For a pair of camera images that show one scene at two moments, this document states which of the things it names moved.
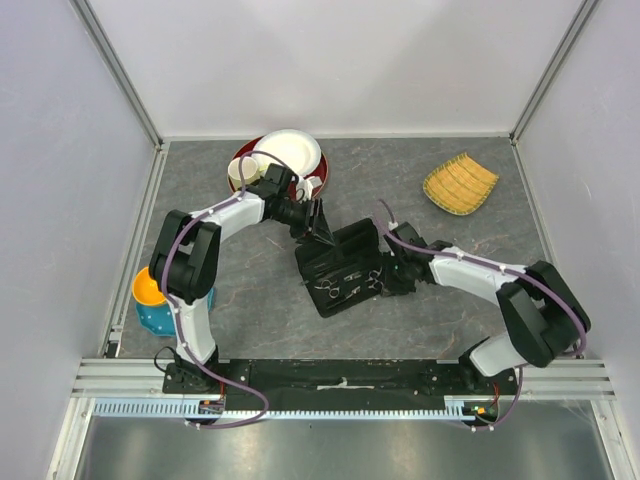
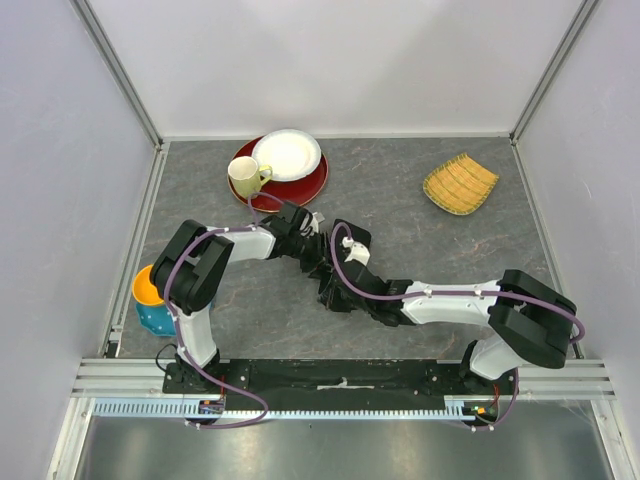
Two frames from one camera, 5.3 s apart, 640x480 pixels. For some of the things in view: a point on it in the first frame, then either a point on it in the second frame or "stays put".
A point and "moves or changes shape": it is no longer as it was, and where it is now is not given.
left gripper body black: [300, 219] to [309, 251]
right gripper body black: [397, 280] to [364, 307]
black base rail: [337, 380] stays put
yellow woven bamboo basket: [460, 184] stays put
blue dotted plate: [159, 318] stays put
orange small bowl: [145, 289] stays put
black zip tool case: [340, 275] moves or changes shape
